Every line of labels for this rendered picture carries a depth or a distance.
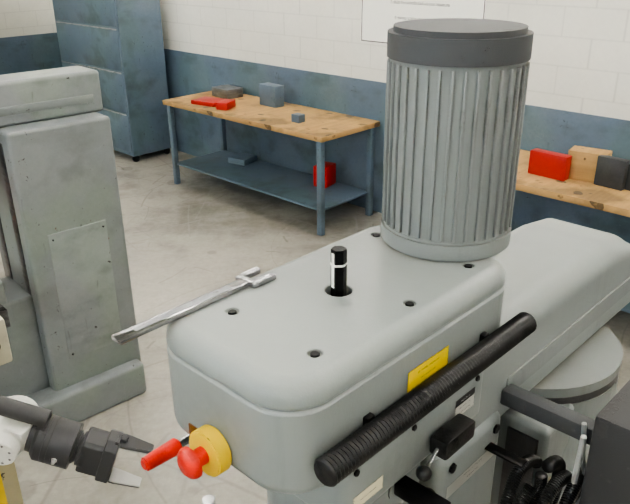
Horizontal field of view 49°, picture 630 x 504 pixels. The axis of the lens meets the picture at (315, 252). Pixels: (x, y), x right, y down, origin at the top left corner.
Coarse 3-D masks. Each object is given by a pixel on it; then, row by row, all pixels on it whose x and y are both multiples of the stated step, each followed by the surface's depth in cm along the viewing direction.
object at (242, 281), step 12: (240, 276) 96; (252, 276) 97; (264, 276) 96; (228, 288) 92; (240, 288) 93; (192, 300) 89; (204, 300) 89; (216, 300) 90; (168, 312) 86; (180, 312) 86; (192, 312) 88; (144, 324) 84; (156, 324) 84; (120, 336) 81; (132, 336) 82
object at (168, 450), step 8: (176, 440) 93; (184, 440) 94; (160, 448) 91; (168, 448) 91; (176, 448) 92; (144, 456) 90; (152, 456) 90; (160, 456) 91; (168, 456) 91; (144, 464) 90; (152, 464) 90; (160, 464) 91
